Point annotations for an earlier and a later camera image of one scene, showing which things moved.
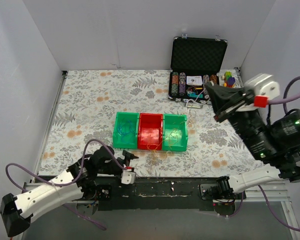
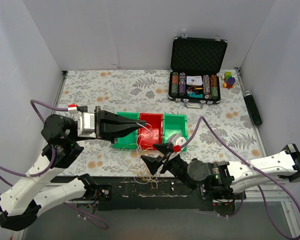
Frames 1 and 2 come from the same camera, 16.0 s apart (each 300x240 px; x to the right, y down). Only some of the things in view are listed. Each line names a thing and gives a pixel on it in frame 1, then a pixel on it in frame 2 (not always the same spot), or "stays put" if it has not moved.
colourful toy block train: [229, 80] stays put
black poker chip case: [194, 61] stays put
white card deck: [194, 80] stays put
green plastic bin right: [174, 134] stays put
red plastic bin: [150, 131] stays put
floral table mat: [84, 110] stays put
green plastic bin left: [125, 131] stays put
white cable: [196, 101] → [145, 146]
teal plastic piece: [195, 94] stays put
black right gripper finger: [223, 97] → [152, 163]
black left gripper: [124, 160] → [98, 123]
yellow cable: [167, 144] → [143, 172]
